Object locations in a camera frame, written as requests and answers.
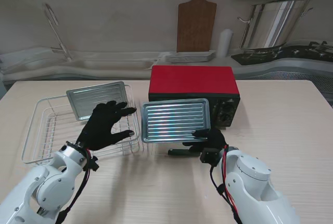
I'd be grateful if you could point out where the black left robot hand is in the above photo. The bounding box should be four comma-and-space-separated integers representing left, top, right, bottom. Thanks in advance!
76, 100, 138, 152

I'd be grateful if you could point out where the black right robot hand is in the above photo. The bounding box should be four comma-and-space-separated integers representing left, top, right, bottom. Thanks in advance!
182, 127, 227, 154

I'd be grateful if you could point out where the ribbed metal baking tray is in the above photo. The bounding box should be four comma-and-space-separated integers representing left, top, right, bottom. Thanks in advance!
66, 81, 128, 122
140, 98, 211, 143

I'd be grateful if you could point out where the glass oven door with handle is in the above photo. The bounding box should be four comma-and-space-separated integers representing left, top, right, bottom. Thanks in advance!
150, 140, 206, 157

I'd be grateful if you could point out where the red-topped black toaster oven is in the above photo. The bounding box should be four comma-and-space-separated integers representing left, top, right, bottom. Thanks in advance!
148, 65, 240, 128

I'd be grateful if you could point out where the white kitchen sink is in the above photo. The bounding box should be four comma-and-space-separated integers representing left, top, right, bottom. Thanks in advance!
59, 59, 159, 71

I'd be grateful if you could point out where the stack of white plates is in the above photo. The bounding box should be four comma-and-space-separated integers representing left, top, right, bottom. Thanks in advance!
164, 51, 216, 63

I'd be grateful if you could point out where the white cylindrical bottle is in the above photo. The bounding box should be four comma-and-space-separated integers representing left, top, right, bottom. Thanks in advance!
217, 29, 233, 58

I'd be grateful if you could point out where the chrome kitchen faucet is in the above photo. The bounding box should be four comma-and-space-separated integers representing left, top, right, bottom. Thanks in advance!
44, 3, 73, 62

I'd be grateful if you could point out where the black gas stove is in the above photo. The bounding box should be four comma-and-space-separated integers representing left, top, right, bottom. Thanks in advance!
230, 41, 333, 66

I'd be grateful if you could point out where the brown wooden cutting board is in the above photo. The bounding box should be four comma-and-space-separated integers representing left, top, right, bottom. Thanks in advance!
176, 0, 217, 52

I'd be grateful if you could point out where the stainless steel stock pot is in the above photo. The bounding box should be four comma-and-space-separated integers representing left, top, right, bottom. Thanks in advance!
237, 0, 314, 50

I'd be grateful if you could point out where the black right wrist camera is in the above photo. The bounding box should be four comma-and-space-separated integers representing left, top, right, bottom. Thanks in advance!
199, 148, 223, 166

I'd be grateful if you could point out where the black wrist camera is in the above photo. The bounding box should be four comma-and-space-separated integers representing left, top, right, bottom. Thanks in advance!
199, 148, 223, 166
83, 155, 100, 173

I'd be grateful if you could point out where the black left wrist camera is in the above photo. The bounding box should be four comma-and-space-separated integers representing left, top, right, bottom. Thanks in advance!
83, 155, 100, 173

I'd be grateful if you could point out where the red black right arm cable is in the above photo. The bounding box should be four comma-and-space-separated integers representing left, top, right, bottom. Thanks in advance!
209, 144, 242, 222

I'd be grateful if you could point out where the red black arm cable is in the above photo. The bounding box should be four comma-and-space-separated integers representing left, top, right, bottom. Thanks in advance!
56, 151, 92, 224
209, 144, 242, 222

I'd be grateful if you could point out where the white wire dish rack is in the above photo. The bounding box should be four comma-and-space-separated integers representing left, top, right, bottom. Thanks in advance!
21, 84, 143, 166

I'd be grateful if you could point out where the red black left arm cable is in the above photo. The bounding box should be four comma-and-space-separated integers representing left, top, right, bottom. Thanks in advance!
56, 151, 92, 224

